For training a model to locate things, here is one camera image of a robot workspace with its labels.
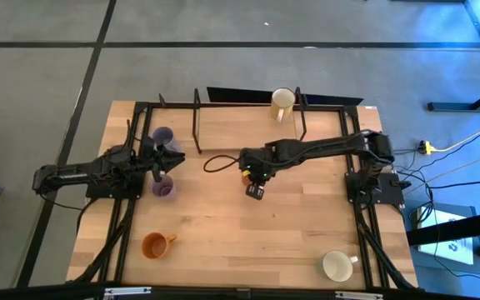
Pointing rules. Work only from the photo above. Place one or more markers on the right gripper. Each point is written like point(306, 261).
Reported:
point(255, 192)

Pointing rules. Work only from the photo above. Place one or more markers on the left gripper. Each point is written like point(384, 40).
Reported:
point(150, 156)

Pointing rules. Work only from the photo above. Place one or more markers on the red coffee mug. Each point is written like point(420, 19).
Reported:
point(246, 181)

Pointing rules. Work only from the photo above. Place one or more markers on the lavender blue coffee mug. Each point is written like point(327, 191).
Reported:
point(163, 134)

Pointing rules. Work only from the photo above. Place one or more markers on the mauve purple coffee mug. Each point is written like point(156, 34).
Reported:
point(165, 191)

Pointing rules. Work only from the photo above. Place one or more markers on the orange coffee mug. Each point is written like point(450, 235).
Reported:
point(154, 246)

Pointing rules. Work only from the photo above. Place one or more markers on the yellow coffee mug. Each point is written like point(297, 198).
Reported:
point(282, 100)

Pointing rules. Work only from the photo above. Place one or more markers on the teal coffee mug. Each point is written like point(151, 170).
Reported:
point(336, 266)

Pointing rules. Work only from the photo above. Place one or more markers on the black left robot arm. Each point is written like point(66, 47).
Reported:
point(69, 173)

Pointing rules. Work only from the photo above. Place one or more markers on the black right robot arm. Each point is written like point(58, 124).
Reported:
point(327, 146)

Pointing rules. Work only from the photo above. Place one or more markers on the black flat panel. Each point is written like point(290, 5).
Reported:
point(240, 95)

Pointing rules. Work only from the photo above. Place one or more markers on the yellow power strip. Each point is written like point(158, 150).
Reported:
point(425, 147)

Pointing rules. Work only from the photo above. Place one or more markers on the black table edge bar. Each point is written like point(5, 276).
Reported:
point(36, 293)

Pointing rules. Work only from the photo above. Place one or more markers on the white box with logo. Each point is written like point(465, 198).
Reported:
point(444, 250)

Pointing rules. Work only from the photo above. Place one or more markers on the black stand crossbar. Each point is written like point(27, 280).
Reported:
point(452, 228)

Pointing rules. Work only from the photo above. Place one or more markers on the black T-shaped stand foot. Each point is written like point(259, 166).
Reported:
point(452, 107)

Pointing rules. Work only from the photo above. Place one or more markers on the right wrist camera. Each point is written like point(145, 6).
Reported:
point(258, 171)

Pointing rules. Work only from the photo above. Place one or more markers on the wooden shelf with black frame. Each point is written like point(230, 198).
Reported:
point(244, 137)

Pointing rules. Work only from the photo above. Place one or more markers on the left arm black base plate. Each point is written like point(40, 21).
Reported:
point(98, 193)

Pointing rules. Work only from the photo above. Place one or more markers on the black aluminium table frame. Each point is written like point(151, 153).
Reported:
point(345, 123)

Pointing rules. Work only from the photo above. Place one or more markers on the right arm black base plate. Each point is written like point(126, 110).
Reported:
point(392, 191)

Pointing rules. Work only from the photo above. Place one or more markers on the silver metal bracket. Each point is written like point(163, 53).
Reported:
point(127, 291)
point(358, 296)

